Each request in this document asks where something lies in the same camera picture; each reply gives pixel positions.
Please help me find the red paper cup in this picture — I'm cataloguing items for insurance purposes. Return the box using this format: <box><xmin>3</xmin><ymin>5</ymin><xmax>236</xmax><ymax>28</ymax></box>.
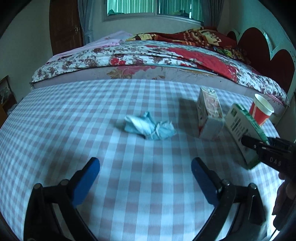
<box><xmin>249</xmin><ymin>94</ymin><xmax>274</xmax><ymax>126</ymax></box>

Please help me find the red white small carton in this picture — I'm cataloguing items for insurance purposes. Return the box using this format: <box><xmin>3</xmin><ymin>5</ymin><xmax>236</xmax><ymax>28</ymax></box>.
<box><xmin>196</xmin><ymin>86</ymin><xmax>225</xmax><ymax>141</ymax></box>

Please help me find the red patterned blanket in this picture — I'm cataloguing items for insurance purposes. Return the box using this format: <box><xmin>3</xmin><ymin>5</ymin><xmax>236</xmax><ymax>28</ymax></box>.
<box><xmin>128</xmin><ymin>27</ymin><xmax>250</xmax><ymax>64</ymax></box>

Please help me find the red heart headboard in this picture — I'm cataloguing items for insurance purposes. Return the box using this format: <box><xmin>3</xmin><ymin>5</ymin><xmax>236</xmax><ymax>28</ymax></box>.
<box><xmin>227</xmin><ymin>27</ymin><xmax>295</xmax><ymax>93</ymax></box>

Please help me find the bed with floral sheet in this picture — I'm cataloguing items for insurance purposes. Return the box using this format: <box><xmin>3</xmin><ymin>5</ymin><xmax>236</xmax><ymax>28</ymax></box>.
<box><xmin>31</xmin><ymin>41</ymin><xmax>290</xmax><ymax>106</ymax></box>

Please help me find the dark wooden door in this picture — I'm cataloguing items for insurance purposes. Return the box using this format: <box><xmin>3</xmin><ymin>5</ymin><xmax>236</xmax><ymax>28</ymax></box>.
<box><xmin>49</xmin><ymin>0</ymin><xmax>83</xmax><ymax>55</ymax></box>

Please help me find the window with green curtain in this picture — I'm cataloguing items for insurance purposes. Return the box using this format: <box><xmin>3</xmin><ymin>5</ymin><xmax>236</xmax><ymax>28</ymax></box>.
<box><xmin>102</xmin><ymin>0</ymin><xmax>203</xmax><ymax>24</ymax></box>

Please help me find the light blue crumpled mask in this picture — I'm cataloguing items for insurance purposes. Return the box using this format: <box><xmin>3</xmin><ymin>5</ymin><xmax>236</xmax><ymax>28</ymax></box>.
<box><xmin>125</xmin><ymin>111</ymin><xmax>176</xmax><ymax>141</ymax></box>

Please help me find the person right hand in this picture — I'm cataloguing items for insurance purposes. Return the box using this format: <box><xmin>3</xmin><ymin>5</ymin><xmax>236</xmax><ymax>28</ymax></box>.
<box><xmin>272</xmin><ymin>172</ymin><xmax>295</xmax><ymax>230</ymax></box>

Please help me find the green white milk carton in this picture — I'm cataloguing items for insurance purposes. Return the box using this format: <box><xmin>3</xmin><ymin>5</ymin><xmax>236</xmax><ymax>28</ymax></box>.
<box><xmin>225</xmin><ymin>103</ymin><xmax>269</xmax><ymax>169</ymax></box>

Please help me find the pink folded cloth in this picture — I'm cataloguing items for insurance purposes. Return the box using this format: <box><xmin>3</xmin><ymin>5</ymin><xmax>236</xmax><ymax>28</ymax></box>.
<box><xmin>47</xmin><ymin>31</ymin><xmax>133</xmax><ymax>63</ymax></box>

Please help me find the checkered tablecloth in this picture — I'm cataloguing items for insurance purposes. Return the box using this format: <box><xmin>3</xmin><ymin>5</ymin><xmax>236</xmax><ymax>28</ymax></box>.
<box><xmin>1</xmin><ymin>79</ymin><xmax>281</xmax><ymax>240</ymax></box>

